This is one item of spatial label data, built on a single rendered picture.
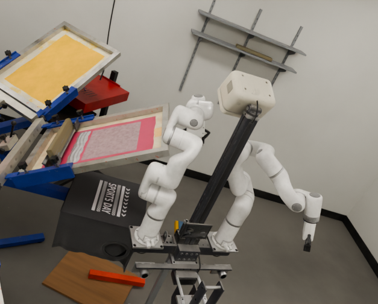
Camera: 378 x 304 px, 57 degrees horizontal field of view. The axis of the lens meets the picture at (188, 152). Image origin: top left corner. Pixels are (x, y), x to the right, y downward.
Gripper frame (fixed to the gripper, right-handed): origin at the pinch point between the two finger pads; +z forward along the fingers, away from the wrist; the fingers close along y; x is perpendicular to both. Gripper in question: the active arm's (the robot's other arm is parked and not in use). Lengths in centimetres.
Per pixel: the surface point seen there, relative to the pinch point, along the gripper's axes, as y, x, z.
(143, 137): -28.5, -4.4, -4.7
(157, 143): -20.7, -14.4, -6.9
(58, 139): -74, -6, -3
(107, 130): -51, 13, 1
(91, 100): -77, 95, 16
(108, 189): -52, 8, 41
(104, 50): -66, 103, -22
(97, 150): -53, -10, 2
